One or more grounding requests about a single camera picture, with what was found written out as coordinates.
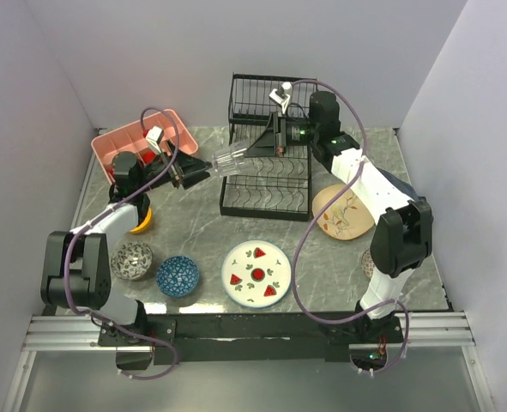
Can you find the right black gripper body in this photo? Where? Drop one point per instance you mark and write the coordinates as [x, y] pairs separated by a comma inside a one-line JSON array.
[[295, 134]]

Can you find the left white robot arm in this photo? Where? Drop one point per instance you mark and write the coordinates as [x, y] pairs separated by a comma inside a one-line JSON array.
[[77, 264]]

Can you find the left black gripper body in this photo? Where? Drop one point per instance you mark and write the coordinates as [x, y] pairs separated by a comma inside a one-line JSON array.
[[153, 171]]

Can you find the red patterned small bowl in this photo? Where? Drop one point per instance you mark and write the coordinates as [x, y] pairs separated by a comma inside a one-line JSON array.
[[367, 264]]

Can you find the black wire dish rack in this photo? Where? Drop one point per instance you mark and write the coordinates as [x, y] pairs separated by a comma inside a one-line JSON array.
[[277, 187]]

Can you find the beige bird plate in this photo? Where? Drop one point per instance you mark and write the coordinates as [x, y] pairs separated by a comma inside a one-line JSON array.
[[347, 218]]

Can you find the red item in tray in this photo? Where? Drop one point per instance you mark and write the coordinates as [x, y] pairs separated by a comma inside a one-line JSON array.
[[147, 156]]

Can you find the blue triangle pattern bowl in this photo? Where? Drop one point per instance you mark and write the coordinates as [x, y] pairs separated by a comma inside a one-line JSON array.
[[177, 276]]

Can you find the aluminium frame rail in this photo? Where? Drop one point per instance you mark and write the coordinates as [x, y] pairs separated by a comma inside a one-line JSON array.
[[77, 334]]

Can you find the white watermelon plate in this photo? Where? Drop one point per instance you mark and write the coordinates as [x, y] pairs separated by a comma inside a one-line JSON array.
[[256, 274]]

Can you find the clear plastic cup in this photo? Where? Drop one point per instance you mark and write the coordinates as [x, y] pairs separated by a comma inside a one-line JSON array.
[[230, 160]]

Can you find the blue cloth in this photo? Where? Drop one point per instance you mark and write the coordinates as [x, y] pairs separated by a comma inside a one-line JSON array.
[[401, 185]]

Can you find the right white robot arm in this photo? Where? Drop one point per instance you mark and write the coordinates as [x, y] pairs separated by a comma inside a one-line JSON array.
[[403, 224]]

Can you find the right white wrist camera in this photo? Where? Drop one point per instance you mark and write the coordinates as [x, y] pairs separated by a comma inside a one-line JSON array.
[[281, 96]]

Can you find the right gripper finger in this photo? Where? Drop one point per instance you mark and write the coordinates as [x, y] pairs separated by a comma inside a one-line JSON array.
[[264, 146], [274, 125]]

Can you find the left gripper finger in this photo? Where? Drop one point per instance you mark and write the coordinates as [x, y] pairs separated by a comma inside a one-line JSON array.
[[188, 162], [189, 180]]

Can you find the pink compartment tray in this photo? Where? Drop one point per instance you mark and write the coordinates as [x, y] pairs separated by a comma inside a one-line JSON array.
[[129, 138]]

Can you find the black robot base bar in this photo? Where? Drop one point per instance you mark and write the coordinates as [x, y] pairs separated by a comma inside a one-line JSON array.
[[170, 340]]

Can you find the grey patterned bowl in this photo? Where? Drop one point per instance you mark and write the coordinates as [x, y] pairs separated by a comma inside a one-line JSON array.
[[132, 261]]

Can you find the orange bowl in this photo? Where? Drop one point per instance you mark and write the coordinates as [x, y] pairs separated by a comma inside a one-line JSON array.
[[144, 225]]

